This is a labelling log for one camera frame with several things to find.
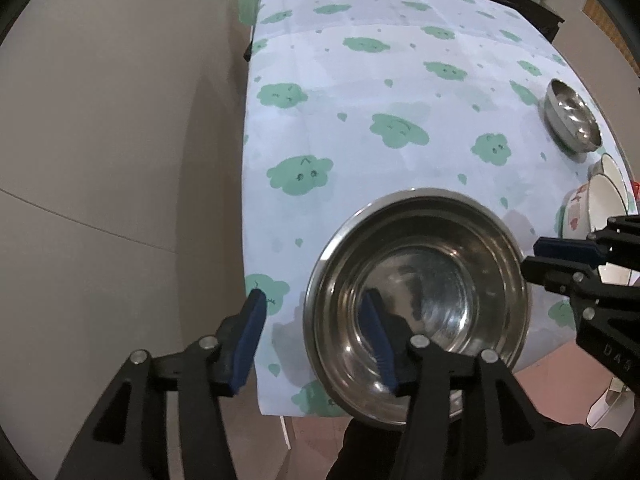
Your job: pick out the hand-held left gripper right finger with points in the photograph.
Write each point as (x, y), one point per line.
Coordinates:
(380, 345)

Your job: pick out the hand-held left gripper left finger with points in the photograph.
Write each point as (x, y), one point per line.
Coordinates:
(247, 345)

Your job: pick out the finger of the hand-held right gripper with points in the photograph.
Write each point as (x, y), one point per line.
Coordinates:
(555, 274)
(555, 248)

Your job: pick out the large white ceramic bowl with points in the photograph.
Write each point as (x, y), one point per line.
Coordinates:
(595, 207)

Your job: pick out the small white ceramic bowl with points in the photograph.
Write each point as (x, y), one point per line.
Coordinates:
(609, 172)

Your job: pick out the small steel bowl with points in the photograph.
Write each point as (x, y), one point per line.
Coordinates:
(575, 120)

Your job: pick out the white plastic object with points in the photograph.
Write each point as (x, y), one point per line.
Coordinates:
(607, 402)

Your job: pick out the dark wooden table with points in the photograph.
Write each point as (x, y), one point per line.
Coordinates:
(530, 7)

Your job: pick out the table with cloud tablecloth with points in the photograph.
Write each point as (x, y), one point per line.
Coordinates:
(375, 60)

